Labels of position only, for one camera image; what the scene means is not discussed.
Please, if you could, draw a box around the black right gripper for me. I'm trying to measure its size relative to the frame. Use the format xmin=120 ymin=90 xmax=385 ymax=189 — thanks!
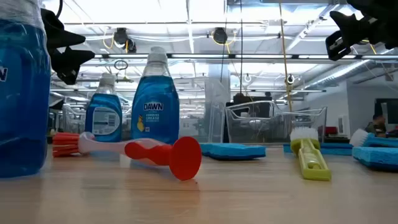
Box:
xmin=326 ymin=0 xmax=398 ymax=62

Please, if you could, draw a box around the blue dish soap bottle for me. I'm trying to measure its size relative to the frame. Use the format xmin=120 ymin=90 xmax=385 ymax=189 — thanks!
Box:
xmin=0 ymin=0 xmax=52 ymax=179
xmin=84 ymin=73 xmax=123 ymax=143
xmin=130 ymin=46 xmax=180 ymax=146

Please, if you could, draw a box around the blue dish brush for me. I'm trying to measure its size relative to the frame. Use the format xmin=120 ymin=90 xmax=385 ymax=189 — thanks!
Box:
xmin=349 ymin=128 xmax=398 ymax=149

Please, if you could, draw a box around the green dish brush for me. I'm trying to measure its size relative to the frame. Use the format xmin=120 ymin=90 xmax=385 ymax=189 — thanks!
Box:
xmin=289 ymin=126 xmax=332 ymax=182

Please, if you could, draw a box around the red dish brush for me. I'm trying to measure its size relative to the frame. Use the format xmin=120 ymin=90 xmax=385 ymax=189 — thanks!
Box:
xmin=52 ymin=131 xmax=203 ymax=182

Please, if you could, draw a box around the light blue sponge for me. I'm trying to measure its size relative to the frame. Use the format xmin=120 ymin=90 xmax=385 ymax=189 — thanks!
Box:
xmin=198 ymin=142 xmax=267 ymax=161
xmin=351 ymin=146 xmax=398 ymax=172

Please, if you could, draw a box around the black computer monitor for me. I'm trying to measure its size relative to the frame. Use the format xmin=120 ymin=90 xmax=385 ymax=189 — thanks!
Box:
xmin=374 ymin=98 xmax=398 ymax=125

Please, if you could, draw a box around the person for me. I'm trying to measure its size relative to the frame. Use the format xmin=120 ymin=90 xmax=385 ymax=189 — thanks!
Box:
xmin=364 ymin=113 xmax=388 ymax=138

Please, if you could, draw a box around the clear rectangular plastic tub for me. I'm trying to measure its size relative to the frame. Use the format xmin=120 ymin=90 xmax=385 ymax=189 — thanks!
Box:
xmin=178 ymin=77 xmax=231 ymax=144

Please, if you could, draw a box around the silver ventilation duct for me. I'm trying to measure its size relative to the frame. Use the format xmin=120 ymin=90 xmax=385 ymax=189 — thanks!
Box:
xmin=304 ymin=58 xmax=398 ymax=91

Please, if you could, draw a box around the black ceiling cable reel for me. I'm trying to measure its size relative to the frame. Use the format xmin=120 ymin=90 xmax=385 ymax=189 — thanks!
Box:
xmin=212 ymin=27 xmax=229 ymax=45
xmin=112 ymin=27 xmax=137 ymax=54

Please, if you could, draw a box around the yellow hanging cable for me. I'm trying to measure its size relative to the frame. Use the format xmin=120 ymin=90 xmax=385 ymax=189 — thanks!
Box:
xmin=278 ymin=0 xmax=294 ymax=113

